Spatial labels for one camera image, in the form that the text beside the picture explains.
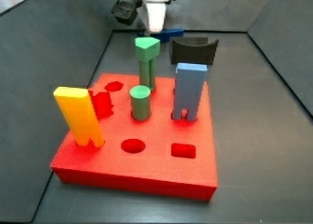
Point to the dark blue rectangular block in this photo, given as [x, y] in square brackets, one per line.
[168, 33]

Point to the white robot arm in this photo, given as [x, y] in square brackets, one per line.
[152, 14]

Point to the red foam peg board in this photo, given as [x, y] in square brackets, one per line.
[159, 156]

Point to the black curved fixture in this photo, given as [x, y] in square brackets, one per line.
[193, 50]

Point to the green cylinder peg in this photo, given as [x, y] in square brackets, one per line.
[140, 94]

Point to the light blue rectangular peg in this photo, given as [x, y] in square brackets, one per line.
[189, 86]

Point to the red star peg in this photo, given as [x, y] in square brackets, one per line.
[102, 104]

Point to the yellow peg block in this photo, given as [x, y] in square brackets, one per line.
[76, 104]

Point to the green triangular peg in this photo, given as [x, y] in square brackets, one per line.
[148, 50]

